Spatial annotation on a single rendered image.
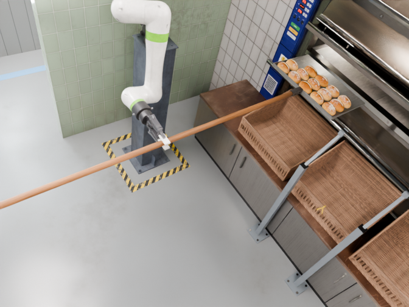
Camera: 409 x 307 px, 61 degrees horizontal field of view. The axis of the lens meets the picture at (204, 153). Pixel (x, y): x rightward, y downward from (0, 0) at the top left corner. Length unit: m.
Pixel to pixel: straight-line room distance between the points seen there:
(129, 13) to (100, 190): 1.62
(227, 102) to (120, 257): 1.49
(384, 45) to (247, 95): 1.20
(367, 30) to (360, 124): 0.61
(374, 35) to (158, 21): 1.32
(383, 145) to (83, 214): 2.22
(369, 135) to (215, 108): 1.17
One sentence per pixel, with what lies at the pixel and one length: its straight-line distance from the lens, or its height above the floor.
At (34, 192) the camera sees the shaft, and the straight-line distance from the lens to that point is 1.58.
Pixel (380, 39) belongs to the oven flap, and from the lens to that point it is 2.41.
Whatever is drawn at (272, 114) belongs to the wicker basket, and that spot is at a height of 0.61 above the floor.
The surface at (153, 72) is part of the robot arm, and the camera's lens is 1.89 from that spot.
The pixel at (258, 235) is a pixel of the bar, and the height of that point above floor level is 0.01.
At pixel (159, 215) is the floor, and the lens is 2.86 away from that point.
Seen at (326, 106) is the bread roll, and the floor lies 1.22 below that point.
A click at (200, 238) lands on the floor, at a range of 2.81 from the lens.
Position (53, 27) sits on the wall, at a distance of 2.63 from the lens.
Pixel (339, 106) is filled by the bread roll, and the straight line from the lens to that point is 2.29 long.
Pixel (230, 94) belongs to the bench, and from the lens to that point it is 3.03.
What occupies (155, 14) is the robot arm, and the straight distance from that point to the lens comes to 1.78.
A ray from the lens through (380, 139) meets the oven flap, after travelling 2.57.
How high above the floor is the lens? 2.51
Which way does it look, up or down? 50 degrees down
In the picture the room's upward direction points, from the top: 16 degrees clockwise
